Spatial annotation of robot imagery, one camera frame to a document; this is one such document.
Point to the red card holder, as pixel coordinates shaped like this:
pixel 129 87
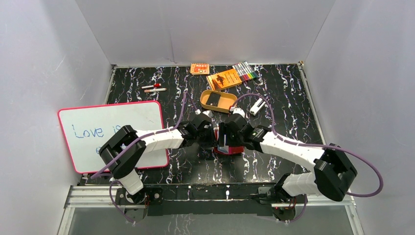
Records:
pixel 231 150

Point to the small orange card box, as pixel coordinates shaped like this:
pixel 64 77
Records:
pixel 200 69

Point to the orange book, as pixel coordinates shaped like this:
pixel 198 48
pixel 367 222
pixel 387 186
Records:
pixel 224 80

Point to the yellow oval tray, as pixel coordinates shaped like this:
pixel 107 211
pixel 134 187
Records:
pixel 226 101

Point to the coloured marker set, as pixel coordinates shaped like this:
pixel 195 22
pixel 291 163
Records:
pixel 245 71

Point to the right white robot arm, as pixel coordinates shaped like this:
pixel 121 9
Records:
pixel 330 172

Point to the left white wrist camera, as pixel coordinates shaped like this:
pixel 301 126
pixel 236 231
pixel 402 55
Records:
pixel 207 113

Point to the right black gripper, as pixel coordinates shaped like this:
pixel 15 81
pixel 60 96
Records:
pixel 221 133

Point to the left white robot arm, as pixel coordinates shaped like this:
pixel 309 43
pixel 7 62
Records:
pixel 124 149

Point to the black credit card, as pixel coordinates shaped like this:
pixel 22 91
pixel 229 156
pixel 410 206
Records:
pixel 213 99

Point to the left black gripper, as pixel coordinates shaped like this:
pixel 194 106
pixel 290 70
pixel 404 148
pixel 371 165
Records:
pixel 210 137

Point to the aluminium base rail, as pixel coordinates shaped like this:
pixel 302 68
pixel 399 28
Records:
pixel 169 199

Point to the orange white marker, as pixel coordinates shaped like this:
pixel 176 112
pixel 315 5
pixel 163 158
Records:
pixel 155 90

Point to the pink framed whiteboard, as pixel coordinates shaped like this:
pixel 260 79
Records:
pixel 86 129

